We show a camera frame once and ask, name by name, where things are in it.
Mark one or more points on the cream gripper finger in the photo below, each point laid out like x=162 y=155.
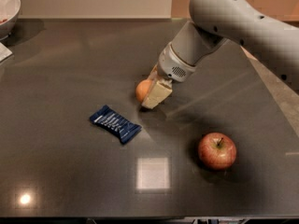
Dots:
x=159 y=90
x=153 y=73

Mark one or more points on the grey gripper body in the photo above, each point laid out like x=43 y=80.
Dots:
x=170 y=64

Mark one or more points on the orange fruit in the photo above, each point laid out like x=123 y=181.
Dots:
x=142 y=89

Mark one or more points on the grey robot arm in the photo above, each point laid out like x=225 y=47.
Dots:
x=273 y=43

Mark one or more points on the blue rxbar wrapper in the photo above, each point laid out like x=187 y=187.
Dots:
x=115 y=124

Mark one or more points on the red apple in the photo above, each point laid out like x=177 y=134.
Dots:
x=217 y=151

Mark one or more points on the white paper sheet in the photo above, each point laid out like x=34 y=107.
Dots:
x=4 y=52

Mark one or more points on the white bowl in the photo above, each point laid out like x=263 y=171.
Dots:
x=9 y=12

